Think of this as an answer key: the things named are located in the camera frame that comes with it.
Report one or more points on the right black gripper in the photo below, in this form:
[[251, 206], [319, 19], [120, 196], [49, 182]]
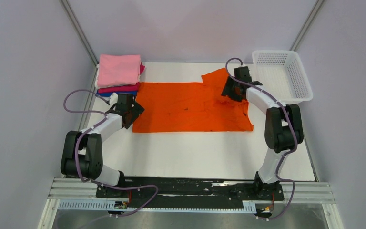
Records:
[[227, 90]]

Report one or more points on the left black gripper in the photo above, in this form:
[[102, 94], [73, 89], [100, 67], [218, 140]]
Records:
[[137, 110]]

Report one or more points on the orange t-shirt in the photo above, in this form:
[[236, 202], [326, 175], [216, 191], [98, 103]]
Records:
[[191, 107]]

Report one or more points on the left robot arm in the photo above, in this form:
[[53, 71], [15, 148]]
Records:
[[82, 155]]

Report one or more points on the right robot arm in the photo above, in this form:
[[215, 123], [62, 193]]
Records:
[[283, 133]]

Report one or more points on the magenta folded t-shirt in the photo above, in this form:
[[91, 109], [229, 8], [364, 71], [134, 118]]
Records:
[[126, 87]]

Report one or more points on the blue folded t-shirt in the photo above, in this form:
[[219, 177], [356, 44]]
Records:
[[108, 94]]

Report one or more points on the pink folded t-shirt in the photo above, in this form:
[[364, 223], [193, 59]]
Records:
[[122, 58]]

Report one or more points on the white plastic basket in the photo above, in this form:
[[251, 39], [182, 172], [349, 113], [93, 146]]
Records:
[[282, 74]]

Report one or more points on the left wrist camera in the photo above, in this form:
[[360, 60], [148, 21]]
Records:
[[113, 99]]

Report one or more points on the right aluminium frame post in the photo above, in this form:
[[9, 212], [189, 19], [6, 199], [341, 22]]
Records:
[[307, 24]]

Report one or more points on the aluminium frame post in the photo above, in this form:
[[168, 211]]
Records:
[[307, 24], [79, 31]]

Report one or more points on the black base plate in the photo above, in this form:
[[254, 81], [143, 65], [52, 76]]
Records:
[[192, 193]]

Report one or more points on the left aluminium frame post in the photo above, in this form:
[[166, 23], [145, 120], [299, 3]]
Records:
[[79, 31]]

